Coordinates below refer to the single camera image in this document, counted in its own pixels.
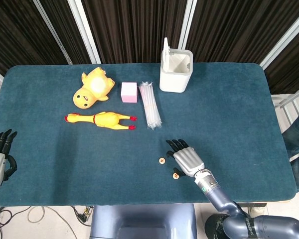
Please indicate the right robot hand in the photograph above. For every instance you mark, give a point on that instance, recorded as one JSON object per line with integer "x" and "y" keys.
{"x": 189, "y": 161}

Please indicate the wooden token bottom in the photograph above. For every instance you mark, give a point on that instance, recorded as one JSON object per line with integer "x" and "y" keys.
{"x": 176, "y": 176}

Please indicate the wooden token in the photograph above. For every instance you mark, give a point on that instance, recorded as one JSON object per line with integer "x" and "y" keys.
{"x": 162, "y": 161}
{"x": 176, "y": 176}

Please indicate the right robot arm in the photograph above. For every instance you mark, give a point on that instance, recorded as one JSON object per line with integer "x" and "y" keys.
{"x": 224, "y": 201}

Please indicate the bundle of wrapped straws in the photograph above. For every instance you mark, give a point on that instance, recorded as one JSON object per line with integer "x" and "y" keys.
{"x": 150, "y": 107}

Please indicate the bin with black bag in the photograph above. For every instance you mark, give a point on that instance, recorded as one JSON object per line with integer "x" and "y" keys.
{"x": 211, "y": 226}

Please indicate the blue-grey robot torso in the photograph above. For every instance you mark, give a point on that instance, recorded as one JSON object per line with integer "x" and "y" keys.
{"x": 139, "y": 219}

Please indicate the white square trash bin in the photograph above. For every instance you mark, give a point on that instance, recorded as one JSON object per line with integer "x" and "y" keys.
{"x": 173, "y": 81}

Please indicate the white shoe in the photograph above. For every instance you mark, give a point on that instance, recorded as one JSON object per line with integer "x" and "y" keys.
{"x": 256, "y": 210}

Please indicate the pale pink cube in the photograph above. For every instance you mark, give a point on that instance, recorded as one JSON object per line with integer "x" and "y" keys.
{"x": 129, "y": 93}

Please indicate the yellow rubber chicken toy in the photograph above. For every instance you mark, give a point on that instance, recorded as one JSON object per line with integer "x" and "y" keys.
{"x": 107, "y": 119}

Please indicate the teal tablecloth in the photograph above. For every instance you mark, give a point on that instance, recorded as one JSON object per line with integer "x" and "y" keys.
{"x": 89, "y": 161}

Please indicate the black power plug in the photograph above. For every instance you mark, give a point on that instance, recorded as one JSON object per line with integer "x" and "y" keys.
{"x": 83, "y": 215}

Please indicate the white bin lid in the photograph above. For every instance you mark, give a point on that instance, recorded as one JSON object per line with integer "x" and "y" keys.
{"x": 166, "y": 57}

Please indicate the person in blue jeans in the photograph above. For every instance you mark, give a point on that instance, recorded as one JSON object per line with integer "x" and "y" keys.
{"x": 296, "y": 142}

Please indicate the yellow plush duck toy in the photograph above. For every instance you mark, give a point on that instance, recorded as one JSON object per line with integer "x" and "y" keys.
{"x": 84, "y": 98}

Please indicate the white metal rack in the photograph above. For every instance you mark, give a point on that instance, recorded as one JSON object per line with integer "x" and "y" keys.
{"x": 286, "y": 99}

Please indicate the dark brown pleated curtain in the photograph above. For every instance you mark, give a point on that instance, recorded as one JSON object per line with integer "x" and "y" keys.
{"x": 139, "y": 25}

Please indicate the white frame post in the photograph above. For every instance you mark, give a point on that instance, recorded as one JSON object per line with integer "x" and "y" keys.
{"x": 52, "y": 32}
{"x": 85, "y": 32}
{"x": 187, "y": 25}
{"x": 284, "y": 43}

